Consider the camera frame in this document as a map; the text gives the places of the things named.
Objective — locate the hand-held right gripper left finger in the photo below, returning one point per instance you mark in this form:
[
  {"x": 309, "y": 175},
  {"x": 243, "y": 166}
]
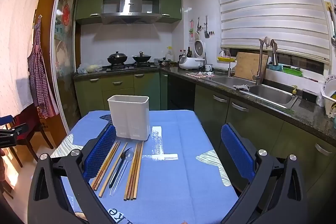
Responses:
[{"x": 101, "y": 150}]

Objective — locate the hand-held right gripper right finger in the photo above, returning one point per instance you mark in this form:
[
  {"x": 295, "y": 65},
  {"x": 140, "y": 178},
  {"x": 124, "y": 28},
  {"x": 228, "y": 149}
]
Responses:
[{"x": 237, "y": 150}]

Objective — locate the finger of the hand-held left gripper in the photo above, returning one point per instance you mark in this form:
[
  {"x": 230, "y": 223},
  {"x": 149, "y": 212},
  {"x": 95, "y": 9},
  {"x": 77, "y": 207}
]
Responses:
[
  {"x": 5, "y": 120},
  {"x": 15, "y": 130}
]

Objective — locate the light wooden chopstick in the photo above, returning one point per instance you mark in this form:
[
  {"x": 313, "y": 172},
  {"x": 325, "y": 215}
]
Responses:
[
  {"x": 105, "y": 182},
  {"x": 110, "y": 161},
  {"x": 105, "y": 167},
  {"x": 94, "y": 183}
]

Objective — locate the black plastic fork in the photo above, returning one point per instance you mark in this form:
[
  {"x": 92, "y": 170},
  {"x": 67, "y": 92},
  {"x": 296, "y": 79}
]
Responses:
[{"x": 118, "y": 171}]

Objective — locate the clear plastic spoon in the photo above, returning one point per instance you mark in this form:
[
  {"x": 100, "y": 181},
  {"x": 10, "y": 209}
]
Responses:
[{"x": 130, "y": 158}]

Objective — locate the white plastic utensil holder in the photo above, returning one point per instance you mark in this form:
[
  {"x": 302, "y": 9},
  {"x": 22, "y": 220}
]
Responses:
[{"x": 128, "y": 116}]

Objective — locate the wooden chair red cushion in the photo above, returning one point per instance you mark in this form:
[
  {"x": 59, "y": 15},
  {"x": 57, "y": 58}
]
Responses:
[{"x": 29, "y": 119}]

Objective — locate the green base cabinets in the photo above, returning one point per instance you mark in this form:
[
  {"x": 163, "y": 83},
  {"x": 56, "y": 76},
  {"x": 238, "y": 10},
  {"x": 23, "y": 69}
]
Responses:
[{"x": 262, "y": 134}]

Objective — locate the red checkered apron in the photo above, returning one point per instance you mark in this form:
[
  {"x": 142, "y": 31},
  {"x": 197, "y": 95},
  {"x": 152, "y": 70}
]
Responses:
[{"x": 39, "y": 69}]

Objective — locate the grey dish rag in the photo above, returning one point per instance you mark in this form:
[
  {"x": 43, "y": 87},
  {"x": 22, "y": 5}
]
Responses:
[{"x": 241, "y": 87}]

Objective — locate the steel double sink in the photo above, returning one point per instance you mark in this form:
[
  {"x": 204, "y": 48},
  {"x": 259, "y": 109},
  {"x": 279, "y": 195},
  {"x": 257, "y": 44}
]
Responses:
[{"x": 273, "y": 95}]

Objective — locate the blue printed tablecloth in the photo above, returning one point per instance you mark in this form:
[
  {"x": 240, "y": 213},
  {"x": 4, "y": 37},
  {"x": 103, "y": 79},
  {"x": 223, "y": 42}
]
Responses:
[{"x": 170, "y": 187}]

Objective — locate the white dotted curtain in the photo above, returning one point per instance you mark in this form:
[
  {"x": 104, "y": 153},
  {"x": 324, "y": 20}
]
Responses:
[{"x": 15, "y": 43}]

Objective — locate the black built-in appliance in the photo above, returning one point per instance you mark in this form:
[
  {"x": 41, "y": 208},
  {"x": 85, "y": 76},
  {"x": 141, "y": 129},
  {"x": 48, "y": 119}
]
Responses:
[{"x": 181, "y": 92}]

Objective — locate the dark granite countertop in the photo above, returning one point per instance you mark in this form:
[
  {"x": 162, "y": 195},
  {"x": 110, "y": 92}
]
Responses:
[{"x": 309, "y": 113}]

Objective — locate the yellow pump bottle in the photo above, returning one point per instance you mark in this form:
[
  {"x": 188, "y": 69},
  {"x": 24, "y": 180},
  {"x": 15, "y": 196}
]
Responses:
[{"x": 294, "y": 90}]

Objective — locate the clear plastic bag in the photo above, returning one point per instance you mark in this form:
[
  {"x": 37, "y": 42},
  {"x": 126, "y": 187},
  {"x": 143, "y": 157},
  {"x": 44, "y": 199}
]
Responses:
[{"x": 90, "y": 67}]

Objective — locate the small steel faucet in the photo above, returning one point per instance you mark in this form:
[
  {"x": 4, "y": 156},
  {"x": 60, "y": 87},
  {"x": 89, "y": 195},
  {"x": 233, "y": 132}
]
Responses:
[{"x": 229, "y": 66}]

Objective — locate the wooden cutting board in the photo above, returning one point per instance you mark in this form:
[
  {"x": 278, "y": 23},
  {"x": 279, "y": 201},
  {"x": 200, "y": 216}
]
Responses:
[{"x": 249, "y": 66}]

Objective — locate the pink cloth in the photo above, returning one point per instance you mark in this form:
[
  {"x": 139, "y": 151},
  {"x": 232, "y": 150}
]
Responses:
[{"x": 199, "y": 74}]

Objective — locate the printed sliding door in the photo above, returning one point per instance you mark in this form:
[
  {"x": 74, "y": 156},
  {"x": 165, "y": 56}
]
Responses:
[{"x": 65, "y": 56}]

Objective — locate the white mug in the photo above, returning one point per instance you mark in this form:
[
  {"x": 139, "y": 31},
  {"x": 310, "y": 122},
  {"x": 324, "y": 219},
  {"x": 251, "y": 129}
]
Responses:
[{"x": 208, "y": 67}]

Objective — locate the black gas stove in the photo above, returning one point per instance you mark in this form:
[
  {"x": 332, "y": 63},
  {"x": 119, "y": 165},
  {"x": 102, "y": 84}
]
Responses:
[{"x": 131, "y": 67}]

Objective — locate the tall steel faucet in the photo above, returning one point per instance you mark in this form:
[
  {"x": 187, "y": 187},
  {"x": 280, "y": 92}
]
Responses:
[{"x": 260, "y": 64}]

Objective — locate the black box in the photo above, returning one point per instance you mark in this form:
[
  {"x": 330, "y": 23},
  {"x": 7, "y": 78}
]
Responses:
[{"x": 309, "y": 96}]

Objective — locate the teal container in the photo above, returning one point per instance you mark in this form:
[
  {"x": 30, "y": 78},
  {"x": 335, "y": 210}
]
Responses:
[{"x": 274, "y": 67}]

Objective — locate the yellow tray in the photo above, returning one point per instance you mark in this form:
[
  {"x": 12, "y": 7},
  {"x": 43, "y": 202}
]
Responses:
[{"x": 225, "y": 59}]

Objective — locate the black wok with lid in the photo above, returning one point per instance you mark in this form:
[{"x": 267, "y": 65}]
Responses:
[
  {"x": 141, "y": 57},
  {"x": 117, "y": 57}
]

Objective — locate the green tray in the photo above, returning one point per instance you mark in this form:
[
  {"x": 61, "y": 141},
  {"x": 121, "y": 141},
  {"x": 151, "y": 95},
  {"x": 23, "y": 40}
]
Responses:
[{"x": 292, "y": 71}]

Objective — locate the white rice cooker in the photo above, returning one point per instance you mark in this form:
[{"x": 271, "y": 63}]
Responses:
[{"x": 189, "y": 62}]

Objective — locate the white dish rack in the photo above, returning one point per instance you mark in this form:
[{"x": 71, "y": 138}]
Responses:
[{"x": 329, "y": 103}]

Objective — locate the small steel pot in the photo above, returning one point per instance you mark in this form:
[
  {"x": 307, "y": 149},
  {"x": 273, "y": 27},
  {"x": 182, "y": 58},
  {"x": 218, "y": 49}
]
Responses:
[{"x": 164, "y": 62}]

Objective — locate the dark sauce bottle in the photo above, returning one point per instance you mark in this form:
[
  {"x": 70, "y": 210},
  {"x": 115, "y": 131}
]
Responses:
[{"x": 189, "y": 52}]

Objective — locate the beige rag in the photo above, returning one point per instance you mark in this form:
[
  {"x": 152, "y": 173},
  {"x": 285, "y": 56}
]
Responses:
[{"x": 266, "y": 41}]

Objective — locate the yellow oil bottle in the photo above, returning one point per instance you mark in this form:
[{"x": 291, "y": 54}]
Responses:
[{"x": 169, "y": 53}]

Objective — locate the black hanging spatula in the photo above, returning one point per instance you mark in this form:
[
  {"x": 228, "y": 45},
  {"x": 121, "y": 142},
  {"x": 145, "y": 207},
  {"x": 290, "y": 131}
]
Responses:
[{"x": 206, "y": 34}]

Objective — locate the steel range hood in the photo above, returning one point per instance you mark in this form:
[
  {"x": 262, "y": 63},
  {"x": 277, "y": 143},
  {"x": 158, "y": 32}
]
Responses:
[{"x": 130, "y": 3}]

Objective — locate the white window blind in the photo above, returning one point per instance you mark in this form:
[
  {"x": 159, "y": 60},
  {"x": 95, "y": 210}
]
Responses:
[{"x": 270, "y": 3}]

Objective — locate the pink hanging wall item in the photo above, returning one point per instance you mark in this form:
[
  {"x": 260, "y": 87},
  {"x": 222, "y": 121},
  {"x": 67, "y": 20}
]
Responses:
[{"x": 191, "y": 29}]

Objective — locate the green wall cabinets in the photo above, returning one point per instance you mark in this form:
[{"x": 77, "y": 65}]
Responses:
[{"x": 170, "y": 3}]

